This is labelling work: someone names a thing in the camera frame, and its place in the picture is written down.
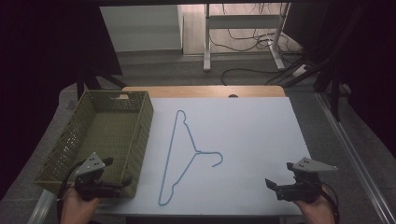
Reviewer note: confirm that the white metal desk frame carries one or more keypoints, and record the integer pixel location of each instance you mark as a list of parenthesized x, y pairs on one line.
[(243, 21)]

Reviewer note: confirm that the aluminium rail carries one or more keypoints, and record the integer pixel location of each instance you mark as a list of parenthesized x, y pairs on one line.
[(358, 155), (42, 207)]

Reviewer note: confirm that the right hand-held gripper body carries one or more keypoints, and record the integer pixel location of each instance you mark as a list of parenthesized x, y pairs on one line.
[(303, 183)]

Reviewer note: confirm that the green perforated plastic basket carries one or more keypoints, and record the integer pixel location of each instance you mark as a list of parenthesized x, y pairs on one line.
[(106, 133)]

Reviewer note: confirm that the white table mat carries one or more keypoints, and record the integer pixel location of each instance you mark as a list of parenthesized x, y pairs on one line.
[(249, 140)]

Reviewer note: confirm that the white power strip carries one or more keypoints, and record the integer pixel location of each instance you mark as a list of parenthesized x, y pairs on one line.
[(300, 70)]

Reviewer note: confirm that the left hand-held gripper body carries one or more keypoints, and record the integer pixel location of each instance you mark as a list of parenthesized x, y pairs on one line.
[(90, 174)]

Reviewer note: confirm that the white cabinet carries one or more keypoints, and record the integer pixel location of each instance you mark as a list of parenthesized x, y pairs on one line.
[(140, 28)]

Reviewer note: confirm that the person's right hand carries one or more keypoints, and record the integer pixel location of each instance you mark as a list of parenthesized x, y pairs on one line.
[(316, 211)]

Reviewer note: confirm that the black metal stand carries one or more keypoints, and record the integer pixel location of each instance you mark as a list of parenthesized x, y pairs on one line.
[(334, 93), (90, 81)]

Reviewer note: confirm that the person's left hand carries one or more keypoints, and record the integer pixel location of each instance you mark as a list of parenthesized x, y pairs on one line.
[(77, 208)]

